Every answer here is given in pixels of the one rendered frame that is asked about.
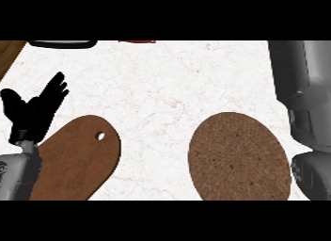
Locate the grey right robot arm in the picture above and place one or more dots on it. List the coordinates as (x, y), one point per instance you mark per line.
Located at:
(307, 94)

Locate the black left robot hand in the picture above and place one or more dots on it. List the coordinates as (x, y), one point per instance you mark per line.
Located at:
(34, 114)

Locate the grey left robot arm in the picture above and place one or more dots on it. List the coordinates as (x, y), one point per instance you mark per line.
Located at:
(11, 175)

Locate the black rounded object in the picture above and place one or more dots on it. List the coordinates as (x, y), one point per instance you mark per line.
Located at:
(61, 44)

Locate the dark red object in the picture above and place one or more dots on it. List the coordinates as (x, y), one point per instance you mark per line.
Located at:
(136, 41)

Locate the brown oval woven placemat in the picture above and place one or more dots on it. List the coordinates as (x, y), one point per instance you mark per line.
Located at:
(240, 157)

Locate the brown wooden cutting board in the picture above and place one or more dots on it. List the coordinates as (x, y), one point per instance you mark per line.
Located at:
(76, 160)

